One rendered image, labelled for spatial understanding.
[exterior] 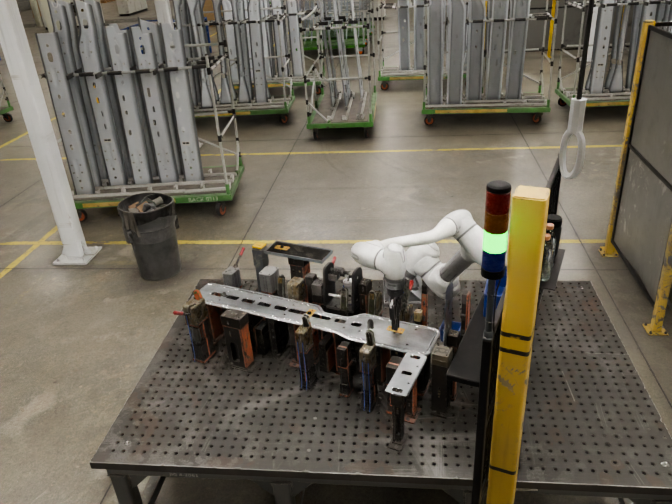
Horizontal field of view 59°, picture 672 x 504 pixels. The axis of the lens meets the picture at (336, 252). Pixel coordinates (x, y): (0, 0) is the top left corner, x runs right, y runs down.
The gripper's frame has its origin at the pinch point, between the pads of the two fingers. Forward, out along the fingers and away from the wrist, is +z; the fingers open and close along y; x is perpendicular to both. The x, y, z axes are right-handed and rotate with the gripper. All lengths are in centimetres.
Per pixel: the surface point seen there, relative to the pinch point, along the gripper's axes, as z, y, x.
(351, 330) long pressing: 6.1, 5.7, -20.9
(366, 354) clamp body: 2.5, 24.9, -4.8
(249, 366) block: 35, 18, -76
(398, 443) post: 35, 40, 16
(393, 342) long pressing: 6.0, 7.7, 1.7
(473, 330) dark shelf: 2.9, -10.6, 35.2
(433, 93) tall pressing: 59, -681, -188
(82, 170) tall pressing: 48, -219, -449
